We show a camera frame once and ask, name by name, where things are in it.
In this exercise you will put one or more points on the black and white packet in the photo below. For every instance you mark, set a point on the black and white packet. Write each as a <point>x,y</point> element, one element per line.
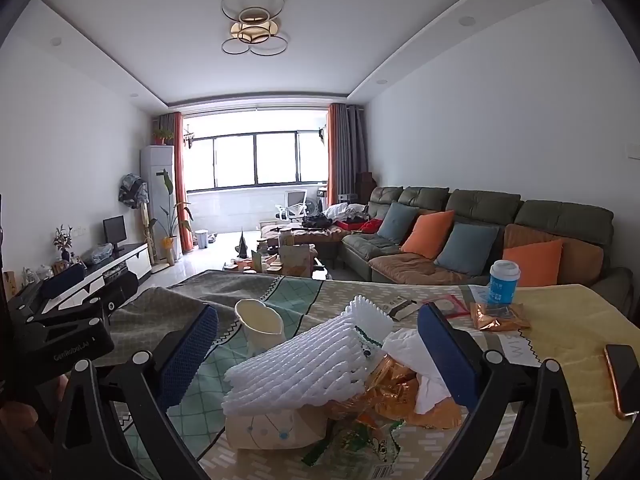
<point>400,307</point>

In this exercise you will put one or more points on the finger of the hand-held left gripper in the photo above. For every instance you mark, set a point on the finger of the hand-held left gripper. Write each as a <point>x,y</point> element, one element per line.
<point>120,290</point>
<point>62,280</point>

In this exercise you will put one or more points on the black monitor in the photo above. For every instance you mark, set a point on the black monitor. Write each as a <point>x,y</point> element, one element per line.
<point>114,230</point>

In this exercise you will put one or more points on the brown ottoman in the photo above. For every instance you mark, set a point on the brown ottoman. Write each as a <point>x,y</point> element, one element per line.
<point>330,240</point>

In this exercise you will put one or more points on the tall leafy potted plant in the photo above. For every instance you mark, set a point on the tall leafy potted plant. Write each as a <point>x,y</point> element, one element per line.
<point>167,247</point>

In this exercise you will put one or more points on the white standing air conditioner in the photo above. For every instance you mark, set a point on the white standing air conditioner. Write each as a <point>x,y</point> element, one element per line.
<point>152,175</point>

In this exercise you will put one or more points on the cardboard box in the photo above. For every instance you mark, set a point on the cardboard box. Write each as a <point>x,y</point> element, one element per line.
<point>295,260</point>

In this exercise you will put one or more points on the cream spouted cup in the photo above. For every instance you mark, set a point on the cream spouted cup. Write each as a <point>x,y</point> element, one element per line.
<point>262,325</point>

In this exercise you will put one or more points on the cloth covered floor fan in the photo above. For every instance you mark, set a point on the cloth covered floor fan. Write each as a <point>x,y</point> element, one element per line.
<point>132,189</point>

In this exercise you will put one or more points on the white clothes pile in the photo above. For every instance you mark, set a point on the white clothes pile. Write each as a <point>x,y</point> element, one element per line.
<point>345,210</point>

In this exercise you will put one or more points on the brown back cushion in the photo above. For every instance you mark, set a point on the brown back cushion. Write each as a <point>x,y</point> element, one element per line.
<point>580,260</point>

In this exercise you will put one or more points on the white foam fruit net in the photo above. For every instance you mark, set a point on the white foam fruit net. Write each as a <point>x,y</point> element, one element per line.
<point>300,360</point>

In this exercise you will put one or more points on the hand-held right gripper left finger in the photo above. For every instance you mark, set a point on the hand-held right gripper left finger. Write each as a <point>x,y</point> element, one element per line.
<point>187,355</point>

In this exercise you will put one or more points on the large window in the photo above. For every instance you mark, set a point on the large window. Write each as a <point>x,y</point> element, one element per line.
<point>235,160</point>

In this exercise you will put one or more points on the smartphone with gold case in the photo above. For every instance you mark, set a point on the smartphone with gold case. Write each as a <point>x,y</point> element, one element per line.
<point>622,370</point>

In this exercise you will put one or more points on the brown seat pad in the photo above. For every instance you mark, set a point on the brown seat pad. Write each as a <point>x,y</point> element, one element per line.
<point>410,265</point>

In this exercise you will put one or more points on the flat gold foil wrapper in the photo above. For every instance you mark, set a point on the flat gold foil wrapper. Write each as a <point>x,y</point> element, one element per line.
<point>495,319</point>

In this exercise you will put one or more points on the red cloth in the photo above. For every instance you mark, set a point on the red cloth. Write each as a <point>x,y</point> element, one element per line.
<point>367,226</point>

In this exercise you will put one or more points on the red square packet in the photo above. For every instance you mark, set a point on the red square packet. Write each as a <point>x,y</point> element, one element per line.
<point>457,305</point>

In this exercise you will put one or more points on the white tissue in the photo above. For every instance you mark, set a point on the white tissue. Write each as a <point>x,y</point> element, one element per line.
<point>405,347</point>

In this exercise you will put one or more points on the orange cushion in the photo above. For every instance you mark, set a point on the orange cushion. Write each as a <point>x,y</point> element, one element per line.
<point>537,260</point>
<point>427,235</point>

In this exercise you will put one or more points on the crumpled gold foil wrapper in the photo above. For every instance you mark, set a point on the crumpled gold foil wrapper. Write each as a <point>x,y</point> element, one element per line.
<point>395,385</point>

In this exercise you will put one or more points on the small potted plant red pot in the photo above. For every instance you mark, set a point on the small potted plant red pot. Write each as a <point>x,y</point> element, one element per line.
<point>161,136</point>

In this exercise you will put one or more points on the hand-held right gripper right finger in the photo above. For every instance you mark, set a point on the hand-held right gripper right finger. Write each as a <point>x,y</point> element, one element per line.
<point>447,350</point>

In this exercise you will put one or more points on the small white pedal bin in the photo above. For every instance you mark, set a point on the small white pedal bin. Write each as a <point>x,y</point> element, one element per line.
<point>201,240</point>

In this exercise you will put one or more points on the green sectional sofa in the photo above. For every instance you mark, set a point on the green sectional sofa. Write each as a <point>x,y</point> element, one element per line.
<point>565,215</point>

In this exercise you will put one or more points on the white office chair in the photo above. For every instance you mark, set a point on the white office chair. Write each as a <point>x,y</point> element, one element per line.
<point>295,205</point>

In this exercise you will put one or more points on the cluster of food jars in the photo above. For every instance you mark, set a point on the cluster of food jars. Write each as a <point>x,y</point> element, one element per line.
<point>260,260</point>

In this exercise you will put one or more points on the orange and grey curtain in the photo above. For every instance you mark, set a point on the orange and grey curtain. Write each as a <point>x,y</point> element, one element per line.
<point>178,185</point>
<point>334,160</point>

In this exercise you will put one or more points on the white and black TV cabinet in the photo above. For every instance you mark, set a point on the white and black TV cabinet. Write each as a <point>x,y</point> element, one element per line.
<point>137,260</point>

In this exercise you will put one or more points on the blue and white paper cup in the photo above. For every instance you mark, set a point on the blue and white paper cup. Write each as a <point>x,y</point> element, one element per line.
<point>502,287</point>

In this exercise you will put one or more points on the green snack wrapper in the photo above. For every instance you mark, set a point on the green snack wrapper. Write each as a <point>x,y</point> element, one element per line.
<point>360,447</point>

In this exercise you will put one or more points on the black glass coffee table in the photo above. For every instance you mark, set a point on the black glass coffee table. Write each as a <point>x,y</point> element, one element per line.
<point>320,272</point>

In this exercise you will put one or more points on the black bag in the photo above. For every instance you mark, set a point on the black bag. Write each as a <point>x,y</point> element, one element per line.
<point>317,221</point>

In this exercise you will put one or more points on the blue cushion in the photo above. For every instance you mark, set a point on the blue cushion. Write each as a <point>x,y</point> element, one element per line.
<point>467,250</point>
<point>397,222</point>

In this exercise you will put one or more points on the clear plastic bag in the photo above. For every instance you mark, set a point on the clear plastic bag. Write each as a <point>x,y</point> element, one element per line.
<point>100,252</point>

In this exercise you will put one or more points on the blue vase with branches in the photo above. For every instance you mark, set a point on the blue vase with branches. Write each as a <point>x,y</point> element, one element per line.
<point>62,240</point>

